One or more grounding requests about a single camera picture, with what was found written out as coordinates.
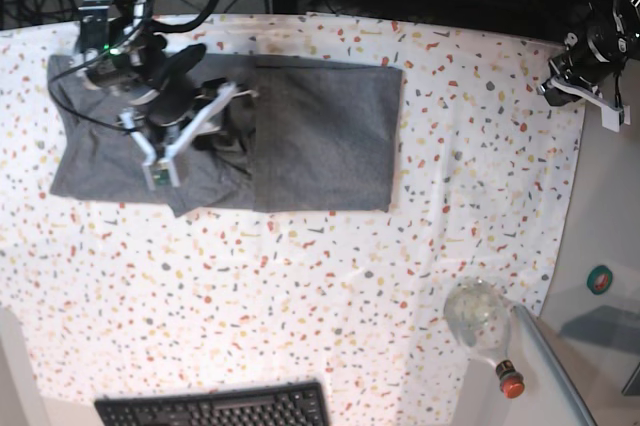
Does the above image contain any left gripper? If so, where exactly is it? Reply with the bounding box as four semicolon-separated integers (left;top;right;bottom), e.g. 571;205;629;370
542;38;620;107

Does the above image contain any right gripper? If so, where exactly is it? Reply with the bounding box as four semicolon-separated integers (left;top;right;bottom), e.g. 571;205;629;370
129;43;220;136

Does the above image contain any grey t-shirt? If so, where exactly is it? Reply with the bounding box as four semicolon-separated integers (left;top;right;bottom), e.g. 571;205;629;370
48;55;403;216

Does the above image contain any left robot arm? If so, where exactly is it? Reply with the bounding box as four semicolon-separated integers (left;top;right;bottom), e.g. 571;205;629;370
539;0;639;107

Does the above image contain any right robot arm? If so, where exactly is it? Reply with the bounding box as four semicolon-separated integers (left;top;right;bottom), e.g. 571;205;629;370
48;0;220;134

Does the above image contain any green tape roll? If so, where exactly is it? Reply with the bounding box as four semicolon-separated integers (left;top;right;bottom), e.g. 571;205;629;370
586;265;614;295

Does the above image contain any terrazzo patterned tablecloth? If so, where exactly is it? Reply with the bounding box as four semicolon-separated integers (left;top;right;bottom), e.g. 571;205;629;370
1;15;584;425

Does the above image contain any clear bottle with orange cap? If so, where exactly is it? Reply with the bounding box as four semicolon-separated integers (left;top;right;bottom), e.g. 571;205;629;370
443;277;525;399

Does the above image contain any grey metal bar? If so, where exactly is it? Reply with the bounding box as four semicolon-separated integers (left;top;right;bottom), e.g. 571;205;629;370
508;305;596;425

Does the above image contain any black keyboard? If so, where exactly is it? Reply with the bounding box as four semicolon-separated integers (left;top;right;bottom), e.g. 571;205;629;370
94;381;330;426

